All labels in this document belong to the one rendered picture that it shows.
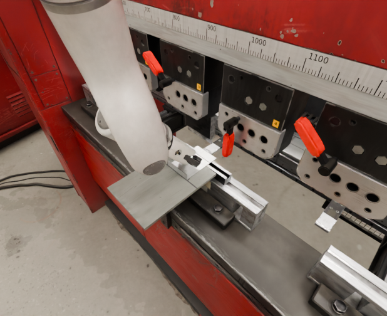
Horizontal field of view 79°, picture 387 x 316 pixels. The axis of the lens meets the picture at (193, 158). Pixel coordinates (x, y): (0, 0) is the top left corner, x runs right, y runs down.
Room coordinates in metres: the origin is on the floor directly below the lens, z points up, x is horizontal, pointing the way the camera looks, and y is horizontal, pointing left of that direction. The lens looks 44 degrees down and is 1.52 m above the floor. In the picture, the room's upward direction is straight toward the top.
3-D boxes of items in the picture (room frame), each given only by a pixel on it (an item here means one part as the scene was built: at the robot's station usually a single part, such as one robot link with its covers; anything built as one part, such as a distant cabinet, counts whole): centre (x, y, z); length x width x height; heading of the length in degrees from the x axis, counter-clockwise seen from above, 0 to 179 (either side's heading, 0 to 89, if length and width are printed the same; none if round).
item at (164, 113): (1.15, 0.02, 0.81); 0.64 x 0.08 x 0.14; 134
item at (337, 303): (0.16, -0.33, 0.91); 0.03 x 0.03 x 0.02
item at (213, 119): (0.56, -0.02, 1.13); 0.10 x 0.02 x 0.10; 44
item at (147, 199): (0.45, 0.09, 1.00); 0.26 x 0.18 x 0.01; 134
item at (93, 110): (0.95, 0.44, 0.89); 0.30 x 0.05 x 0.03; 44
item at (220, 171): (0.54, -0.03, 0.99); 0.20 x 0.03 x 0.03; 44
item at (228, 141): (0.40, -0.08, 1.20); 0.04 x 0.02 x 0.10; 134
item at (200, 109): (0.57, 0.00, 1.26); 0.15 x 0.09 x 0.17; 44
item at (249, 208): (0.52, -0.06, 0.92); 0.39 x 0.06 x 0.10; 44
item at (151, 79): (0.72, 0.14, 1.26); 0.15 x 0.09 x 0.17; 44
